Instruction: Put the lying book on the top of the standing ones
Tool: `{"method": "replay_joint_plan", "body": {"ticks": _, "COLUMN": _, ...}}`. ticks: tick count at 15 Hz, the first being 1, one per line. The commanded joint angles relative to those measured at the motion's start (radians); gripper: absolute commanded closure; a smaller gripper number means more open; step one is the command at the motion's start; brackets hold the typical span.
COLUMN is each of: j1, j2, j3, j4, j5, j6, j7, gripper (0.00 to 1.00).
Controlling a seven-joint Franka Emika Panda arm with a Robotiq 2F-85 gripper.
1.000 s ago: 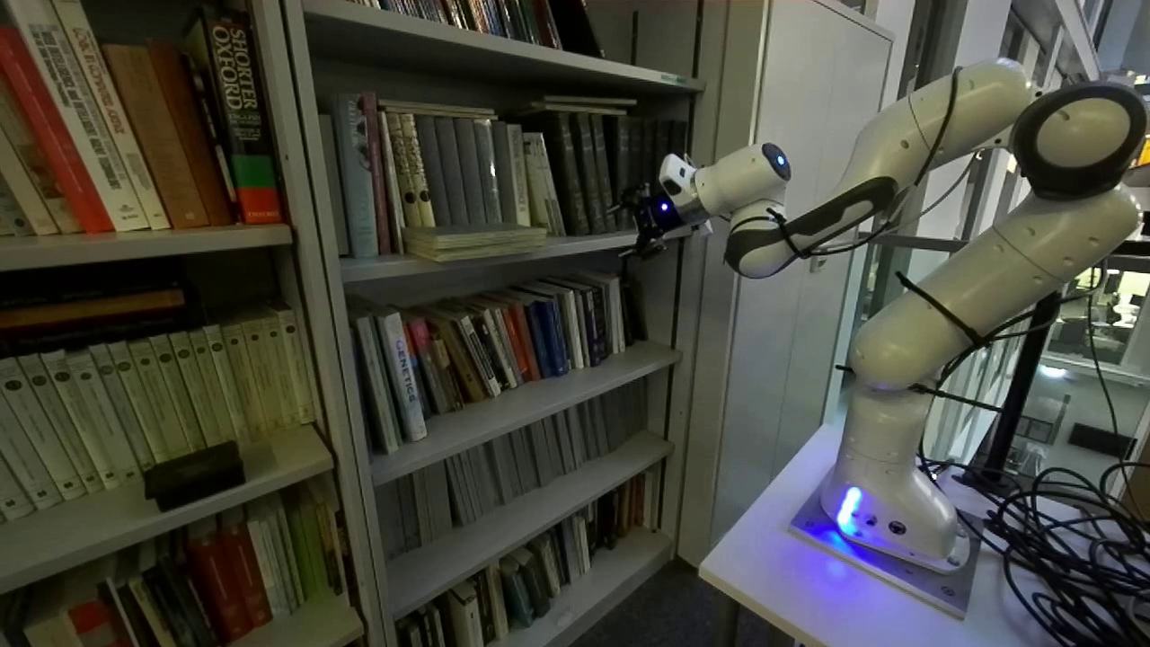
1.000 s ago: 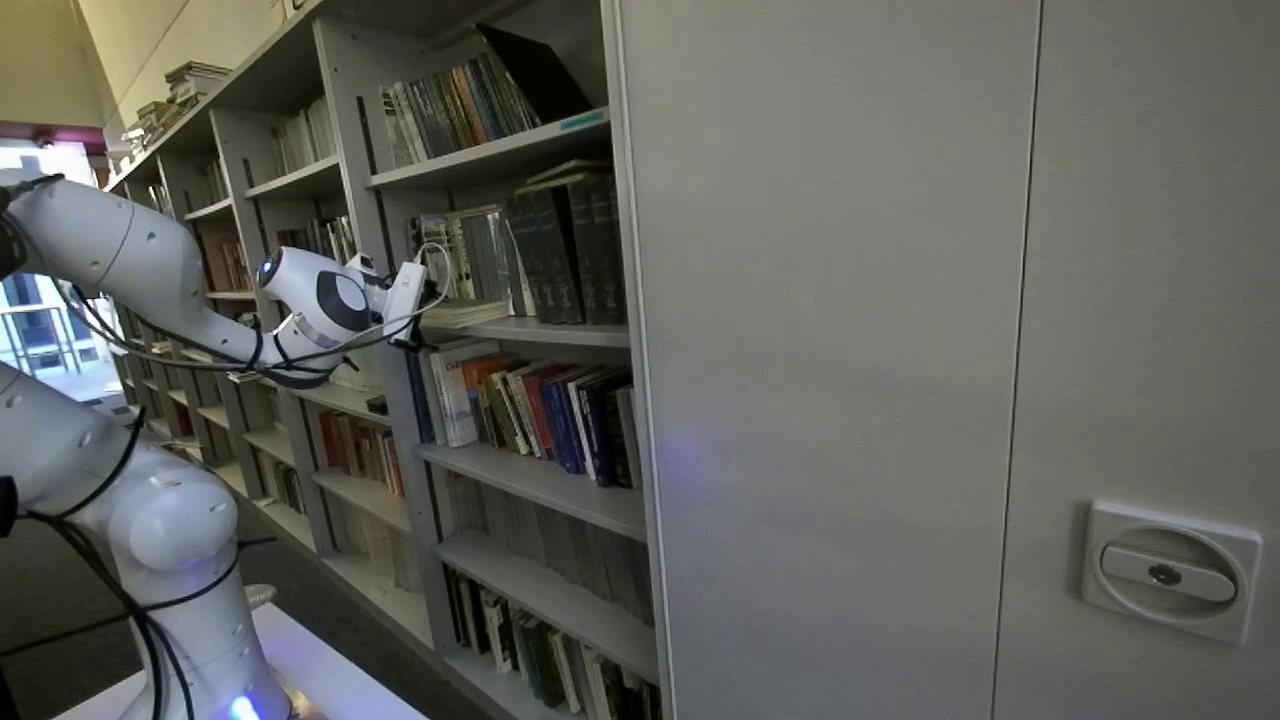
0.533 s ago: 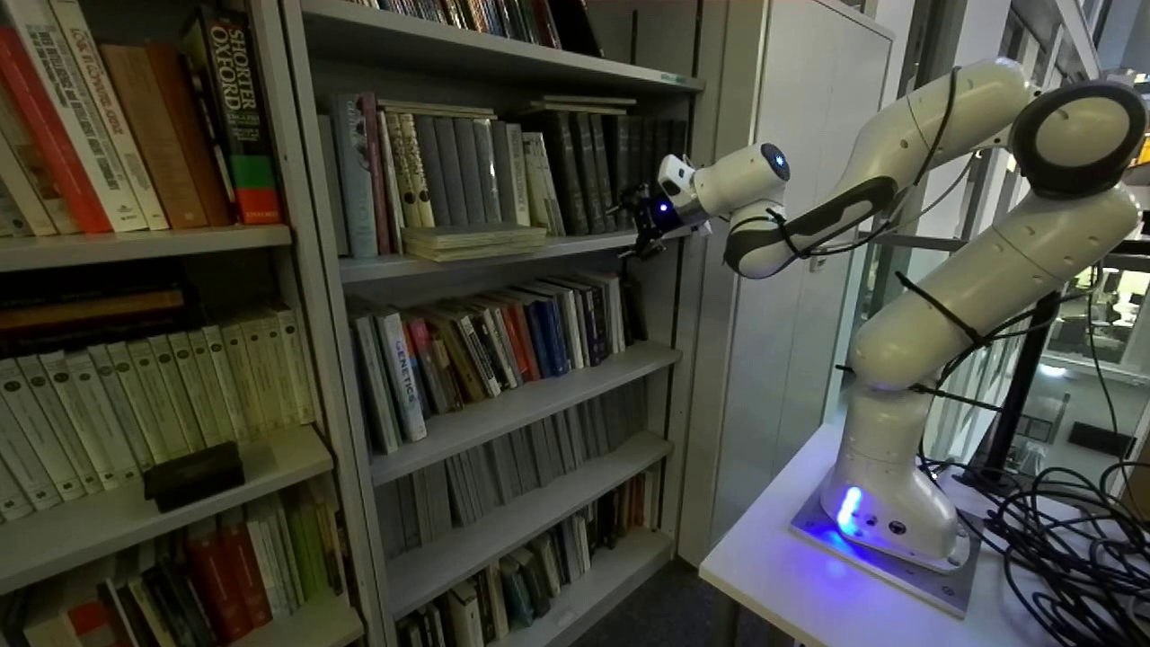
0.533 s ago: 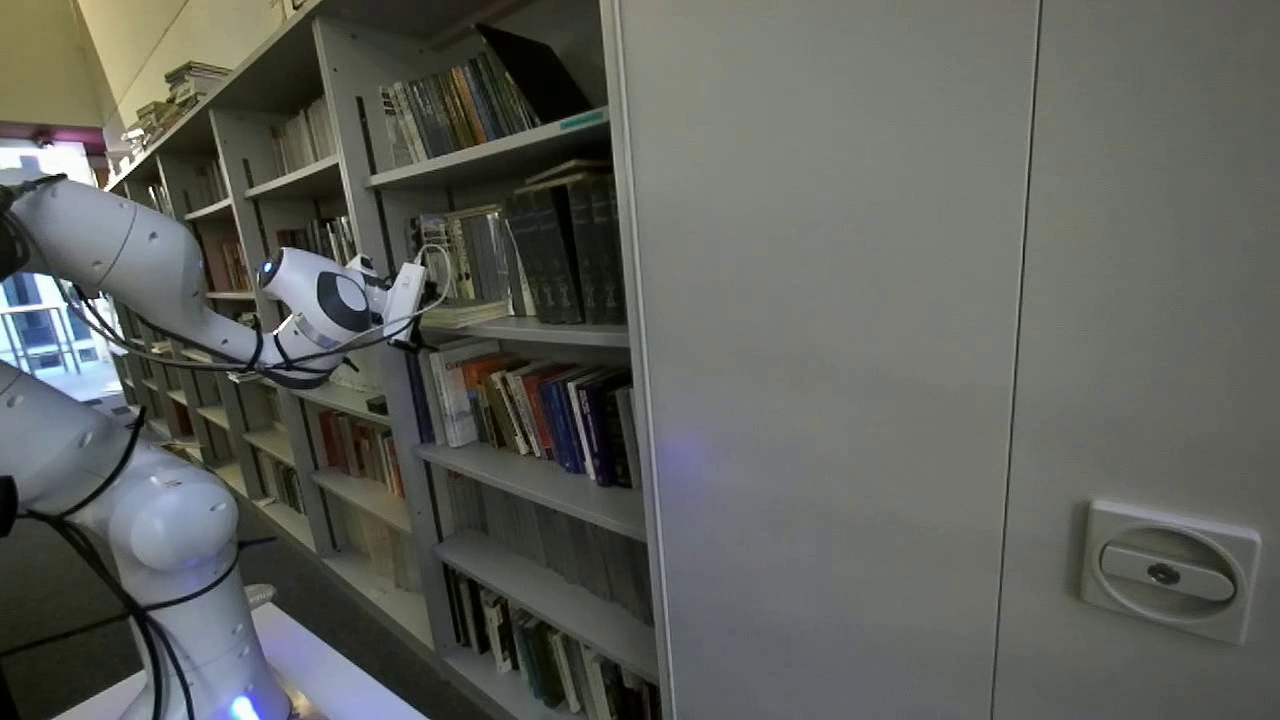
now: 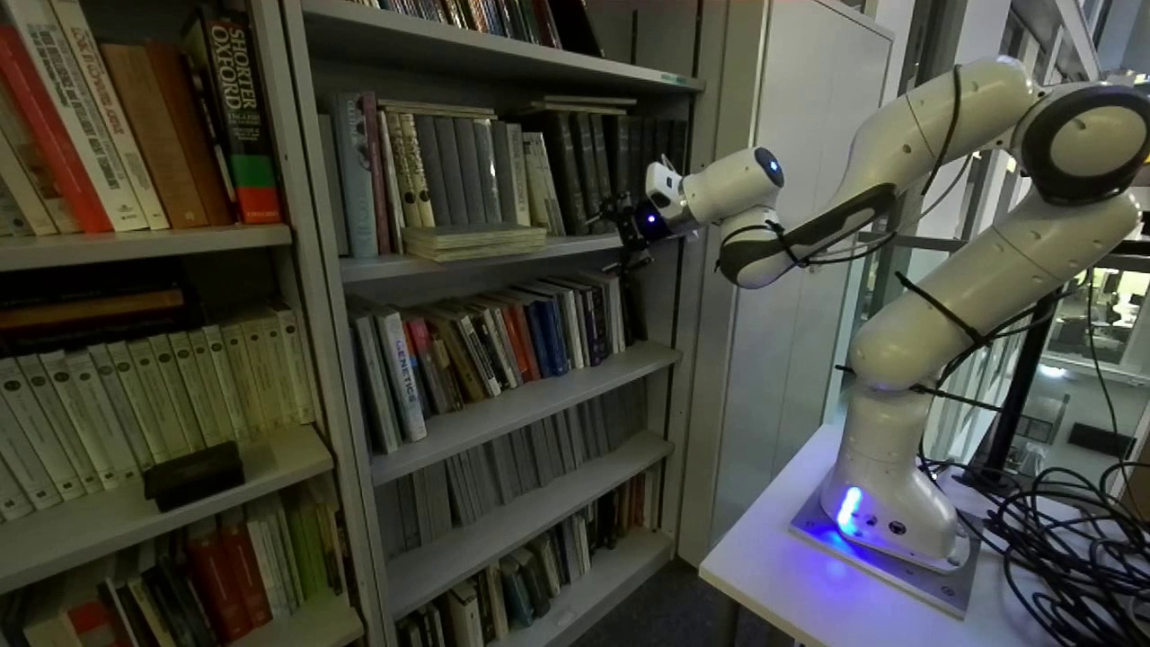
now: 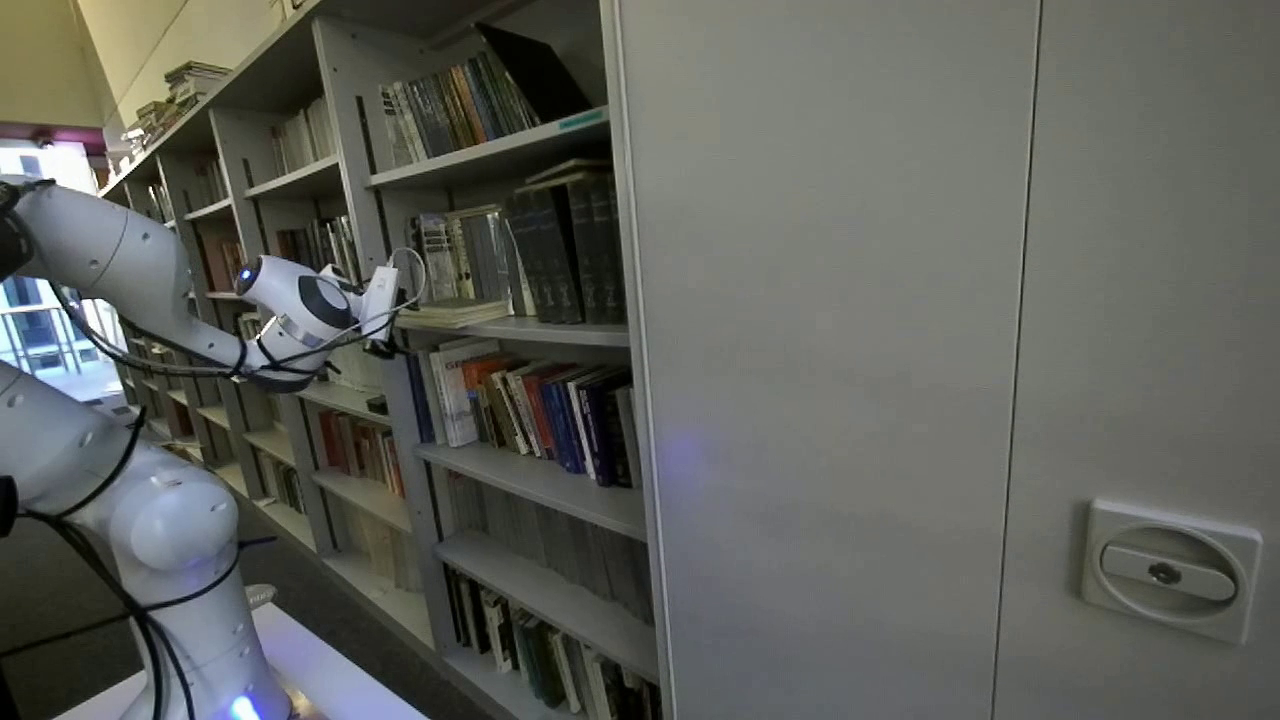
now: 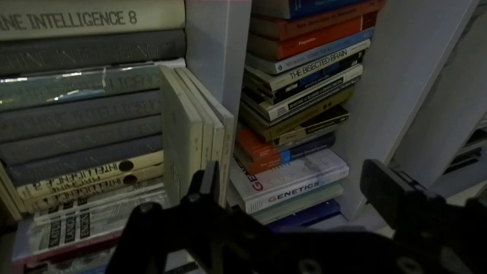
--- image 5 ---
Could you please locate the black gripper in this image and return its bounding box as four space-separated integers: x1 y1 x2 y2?
609 194 680 252

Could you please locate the cream Machine Intelligence 2 book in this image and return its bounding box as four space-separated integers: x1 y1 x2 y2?
497 121 533 230

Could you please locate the teal glossy Machine Intelligence book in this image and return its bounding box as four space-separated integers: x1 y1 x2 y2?
410 111 445 230

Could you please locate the cream thin flat book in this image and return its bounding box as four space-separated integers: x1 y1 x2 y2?
378 95 499 121

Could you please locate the cream patterned book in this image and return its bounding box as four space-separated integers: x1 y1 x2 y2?
379 105 438 233

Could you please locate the white tall book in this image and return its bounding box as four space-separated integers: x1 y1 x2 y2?
375 310 430 444

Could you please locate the blue grey tall book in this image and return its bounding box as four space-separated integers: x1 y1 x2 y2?
329 91 383 263

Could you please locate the black book green red base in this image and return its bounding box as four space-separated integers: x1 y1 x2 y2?
178 7 288 230

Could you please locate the brown hardcover book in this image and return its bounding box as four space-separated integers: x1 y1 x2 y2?
99 36 236 233

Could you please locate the white book dark lettering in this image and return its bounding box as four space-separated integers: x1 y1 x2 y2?
27 0 171 233

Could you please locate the red hardcover book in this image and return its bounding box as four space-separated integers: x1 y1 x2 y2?
0 19 119 238

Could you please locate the pale thin booklet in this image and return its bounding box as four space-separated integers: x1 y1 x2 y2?
401 239 552 264

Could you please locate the grey cabinet end panel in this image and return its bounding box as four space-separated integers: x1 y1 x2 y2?
676 0 904 568

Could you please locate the black leaning binder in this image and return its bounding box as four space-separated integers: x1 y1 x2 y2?
541 0 602 57

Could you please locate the grey metal bookshelf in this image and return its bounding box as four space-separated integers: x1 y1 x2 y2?
0 0 370 647
281 0 711 647

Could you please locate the black tripod stand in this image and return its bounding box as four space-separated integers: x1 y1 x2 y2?
964 285 1074 487

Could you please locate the black flat box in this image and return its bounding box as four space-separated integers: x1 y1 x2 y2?
141 437 250 512

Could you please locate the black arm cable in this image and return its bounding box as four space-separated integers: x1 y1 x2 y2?
715 63 1050 415

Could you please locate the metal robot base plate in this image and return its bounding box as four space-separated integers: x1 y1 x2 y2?
787 475 985 621

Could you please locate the black cable bundle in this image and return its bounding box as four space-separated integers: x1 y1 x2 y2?
920 460 1150 647

